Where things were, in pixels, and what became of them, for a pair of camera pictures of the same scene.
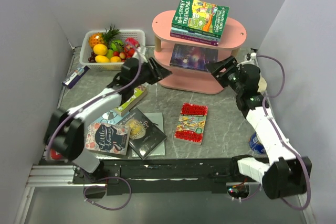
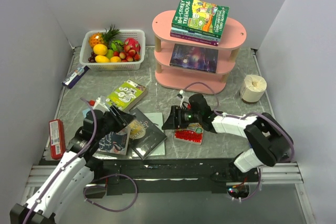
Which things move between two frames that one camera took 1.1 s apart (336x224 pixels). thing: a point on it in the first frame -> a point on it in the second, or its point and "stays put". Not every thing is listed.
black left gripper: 158,73 -> 122,118
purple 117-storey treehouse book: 195,39 stays put
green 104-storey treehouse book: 200,17 stays put
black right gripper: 220,76 -> 172,122
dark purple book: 192,57 stays put
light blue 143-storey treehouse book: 192,33 stays put
